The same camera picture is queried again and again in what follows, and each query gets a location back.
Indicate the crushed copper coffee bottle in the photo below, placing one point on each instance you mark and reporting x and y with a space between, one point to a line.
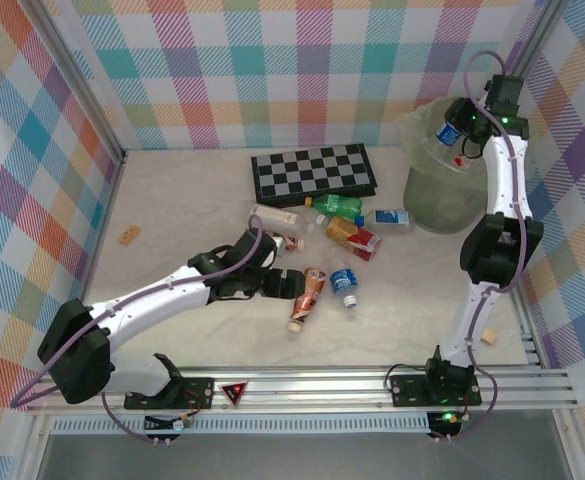
312 295

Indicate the blue label water bottle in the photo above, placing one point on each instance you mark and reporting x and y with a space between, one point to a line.
344 281
447 132

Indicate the brown Nescafe coffee bottle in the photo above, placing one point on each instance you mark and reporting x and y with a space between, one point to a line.
297 245

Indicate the clear bottle red label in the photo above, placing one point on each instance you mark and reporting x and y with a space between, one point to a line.
460 161

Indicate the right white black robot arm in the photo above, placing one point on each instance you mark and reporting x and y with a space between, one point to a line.
504 175

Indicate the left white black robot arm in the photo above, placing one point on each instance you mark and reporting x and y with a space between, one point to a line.
147 300

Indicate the green plastic bin liner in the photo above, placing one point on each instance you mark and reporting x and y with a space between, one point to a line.
417 125

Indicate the beige label clear bottle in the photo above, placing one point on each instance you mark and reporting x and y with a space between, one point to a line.
274 215

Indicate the green soda bottle yellow cap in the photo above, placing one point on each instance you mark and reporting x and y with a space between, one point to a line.
334 205

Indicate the red triangle warning sign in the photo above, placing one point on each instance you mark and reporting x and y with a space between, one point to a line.
234 392

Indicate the black grey chessboard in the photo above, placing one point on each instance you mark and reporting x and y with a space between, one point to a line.
312 170

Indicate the blue-cap bottle blue white label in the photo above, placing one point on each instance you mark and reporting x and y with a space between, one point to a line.
392 217

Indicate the orange wooden block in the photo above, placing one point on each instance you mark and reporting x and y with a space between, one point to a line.
129 235

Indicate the small circuit board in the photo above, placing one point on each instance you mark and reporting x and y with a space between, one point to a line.
447 417
169 425

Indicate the small tan wooden block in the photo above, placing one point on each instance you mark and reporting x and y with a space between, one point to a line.
489 338

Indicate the aluminium corner post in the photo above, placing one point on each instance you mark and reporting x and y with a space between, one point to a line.
83 82
529 50

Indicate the aluminium mounting rail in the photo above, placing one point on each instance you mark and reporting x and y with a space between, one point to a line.
322 392

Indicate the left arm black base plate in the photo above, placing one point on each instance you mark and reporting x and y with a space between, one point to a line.
197 395

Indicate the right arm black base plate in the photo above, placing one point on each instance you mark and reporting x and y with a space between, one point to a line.
407 390

